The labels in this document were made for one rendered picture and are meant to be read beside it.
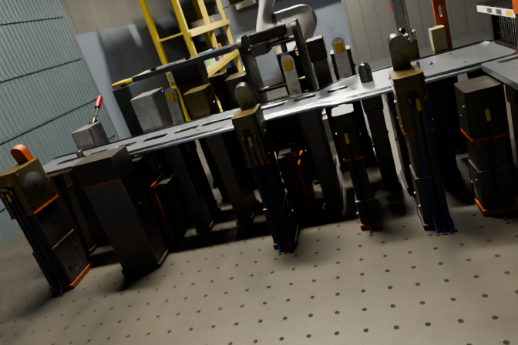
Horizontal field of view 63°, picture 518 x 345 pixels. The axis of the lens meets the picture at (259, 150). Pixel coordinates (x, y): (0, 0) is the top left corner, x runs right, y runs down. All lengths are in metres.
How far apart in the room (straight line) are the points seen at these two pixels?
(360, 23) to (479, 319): 6.23
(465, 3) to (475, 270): 6.29
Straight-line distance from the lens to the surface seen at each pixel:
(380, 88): 1.01
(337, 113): 0.94
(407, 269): 0.90
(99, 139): 1.54
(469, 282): 0.86
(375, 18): 6.84
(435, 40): 1.23
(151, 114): 1.37
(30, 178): 1.26
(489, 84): 0.94
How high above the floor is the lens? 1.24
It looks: 18 degrees down
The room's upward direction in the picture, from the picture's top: 18 degrees counter-clockwise
